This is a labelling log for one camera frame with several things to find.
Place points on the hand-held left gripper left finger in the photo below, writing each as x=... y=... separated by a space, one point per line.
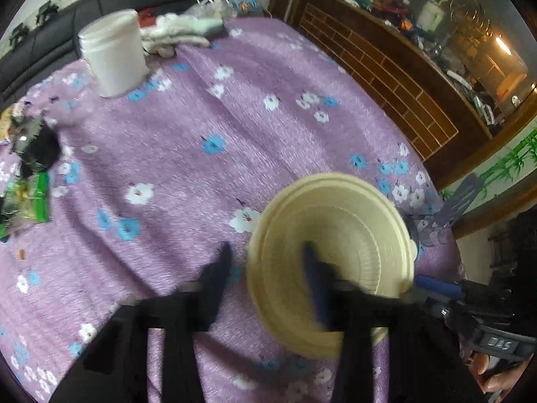
x=218 y=277

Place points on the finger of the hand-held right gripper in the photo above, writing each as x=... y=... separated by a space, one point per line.
x=438 y=286

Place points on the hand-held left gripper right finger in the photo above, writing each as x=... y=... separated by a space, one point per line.
x=316 y=285

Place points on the cream bowl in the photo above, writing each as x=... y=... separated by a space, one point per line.
x=348 y=235

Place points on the person's right hand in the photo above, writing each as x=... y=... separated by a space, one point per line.
x=503 y=382

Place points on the grey slotted spatula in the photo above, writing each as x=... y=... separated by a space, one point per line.
x=461 y=199

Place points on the purple floral tablecloth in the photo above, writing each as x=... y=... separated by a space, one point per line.
x=168 y=168

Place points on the green snack packet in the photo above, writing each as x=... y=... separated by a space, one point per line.
x=29 y=201

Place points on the black motor with shaft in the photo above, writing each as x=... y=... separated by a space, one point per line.
x=42 y=149

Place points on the wooden cabinet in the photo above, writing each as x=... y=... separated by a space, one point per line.
x=377 y=63

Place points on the white plastic jar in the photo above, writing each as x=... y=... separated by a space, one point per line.
x=113 y=58

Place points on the white gloves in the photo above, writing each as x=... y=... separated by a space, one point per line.
x=176 y=33

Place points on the red plastic bag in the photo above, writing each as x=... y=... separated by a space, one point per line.
x=147 y=16

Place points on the clear plastic bottle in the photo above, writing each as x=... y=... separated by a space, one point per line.
x=243 y=5

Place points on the black leather sofa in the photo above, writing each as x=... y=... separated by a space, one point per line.
x=50 y=33

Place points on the green bamboo wall sticker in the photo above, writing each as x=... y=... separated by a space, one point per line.
x=512 y=159

